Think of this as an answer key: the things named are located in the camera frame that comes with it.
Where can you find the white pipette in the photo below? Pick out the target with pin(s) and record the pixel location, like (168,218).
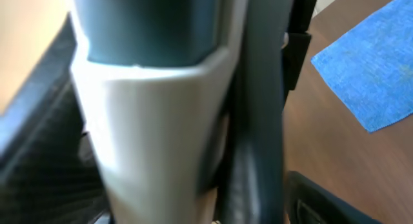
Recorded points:
(155,120)

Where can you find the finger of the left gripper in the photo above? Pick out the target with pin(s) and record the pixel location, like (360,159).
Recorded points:
(42,153)

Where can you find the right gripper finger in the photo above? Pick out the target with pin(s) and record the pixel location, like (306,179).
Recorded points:
(316,201)

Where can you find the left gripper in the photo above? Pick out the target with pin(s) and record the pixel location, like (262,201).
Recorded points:
(298,49)

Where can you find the blue cloth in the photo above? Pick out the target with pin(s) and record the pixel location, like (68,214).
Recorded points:
(371,66)

